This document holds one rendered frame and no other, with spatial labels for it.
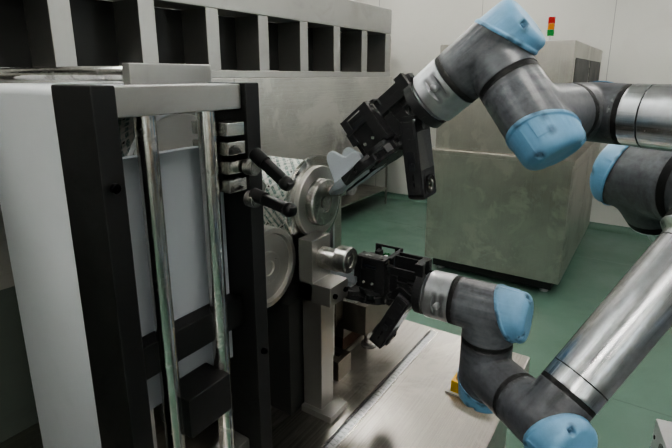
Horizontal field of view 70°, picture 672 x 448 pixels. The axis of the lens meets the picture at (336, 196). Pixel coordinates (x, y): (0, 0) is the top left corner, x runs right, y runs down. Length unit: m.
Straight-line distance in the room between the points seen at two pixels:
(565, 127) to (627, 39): 4.57
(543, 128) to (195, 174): 0.36
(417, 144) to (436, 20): 4.91
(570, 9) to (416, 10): 1.54
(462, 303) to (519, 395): 0.14
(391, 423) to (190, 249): 0.51
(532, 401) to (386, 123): 0.41
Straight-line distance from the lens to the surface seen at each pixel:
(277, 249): 0.72
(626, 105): 0.66
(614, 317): 0.71
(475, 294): 0.74
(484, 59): 0.60
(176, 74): 0.53
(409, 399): 0.91
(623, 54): 5.12
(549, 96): 0.58
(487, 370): 0.76
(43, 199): 0.63
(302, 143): 1.27
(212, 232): 0.45
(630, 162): 0.85
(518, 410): 0.71
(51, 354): 0.74
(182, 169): 0.44
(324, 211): 0.77
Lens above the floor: 1.45
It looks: 14 degrees down
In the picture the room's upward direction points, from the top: straight up
